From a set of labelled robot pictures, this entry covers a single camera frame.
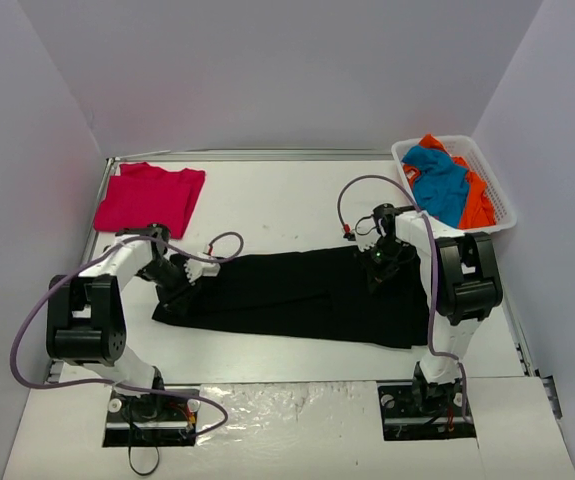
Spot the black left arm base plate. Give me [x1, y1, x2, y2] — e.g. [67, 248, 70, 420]
[102, 392, 201, 448]

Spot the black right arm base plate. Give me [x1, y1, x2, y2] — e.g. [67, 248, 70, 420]
[377, 381, 476, 441]

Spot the blue t-shirt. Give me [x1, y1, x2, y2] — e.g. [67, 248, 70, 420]
[402, 145, 470, 228]

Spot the white plastic basket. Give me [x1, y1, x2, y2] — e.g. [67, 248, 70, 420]
[391, 135, 516, 233]

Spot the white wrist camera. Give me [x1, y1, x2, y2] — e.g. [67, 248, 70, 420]
[181, 253, 221, 284]
[354, 229, 381, 252]

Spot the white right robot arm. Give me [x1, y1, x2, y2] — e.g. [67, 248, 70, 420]
[358, 204, 503, 414]

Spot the orange t-shirt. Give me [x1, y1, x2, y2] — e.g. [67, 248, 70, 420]
[417, 134, 496, 229]

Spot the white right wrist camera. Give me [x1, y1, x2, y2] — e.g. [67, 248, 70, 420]
[354, 229, 381, 252]

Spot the black t-shirt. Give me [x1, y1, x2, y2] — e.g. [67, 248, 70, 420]
[152, 246, 428, 349]

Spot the red folded t-shirt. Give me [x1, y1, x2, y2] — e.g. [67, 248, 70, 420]
[93, 162, 206, 239]

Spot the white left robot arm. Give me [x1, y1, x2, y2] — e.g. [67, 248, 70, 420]
[46, 223, 197, 421]

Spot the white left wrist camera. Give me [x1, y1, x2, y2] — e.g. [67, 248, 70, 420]
[181, 253, 221, 284]

